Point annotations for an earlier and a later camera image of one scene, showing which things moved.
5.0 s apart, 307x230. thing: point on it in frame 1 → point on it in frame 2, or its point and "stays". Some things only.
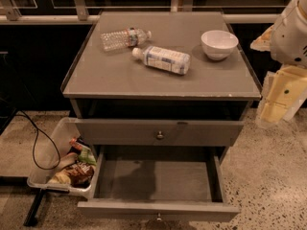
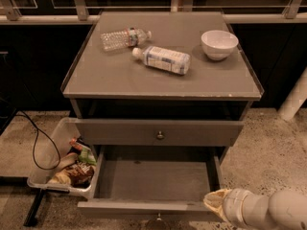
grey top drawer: (153, 132) stays
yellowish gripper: (290, 37) → (236, 205)
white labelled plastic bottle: (162, 58) stays
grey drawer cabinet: (157, 79) stays
